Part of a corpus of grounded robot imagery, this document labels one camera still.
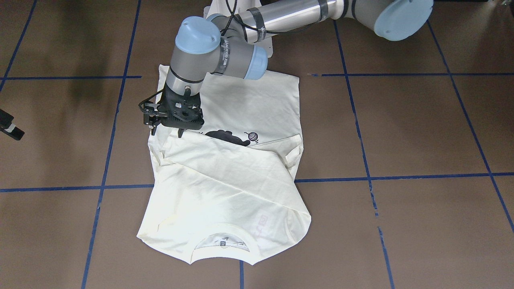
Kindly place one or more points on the cream long sleeve shirt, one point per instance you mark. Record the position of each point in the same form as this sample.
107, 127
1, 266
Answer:
227, 190

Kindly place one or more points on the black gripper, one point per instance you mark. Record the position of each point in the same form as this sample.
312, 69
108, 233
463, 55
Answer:
167, 100

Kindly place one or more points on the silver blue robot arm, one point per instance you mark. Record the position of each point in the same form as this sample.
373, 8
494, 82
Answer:
228, 46

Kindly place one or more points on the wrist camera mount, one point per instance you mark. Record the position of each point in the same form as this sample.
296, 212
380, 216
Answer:
152, 116

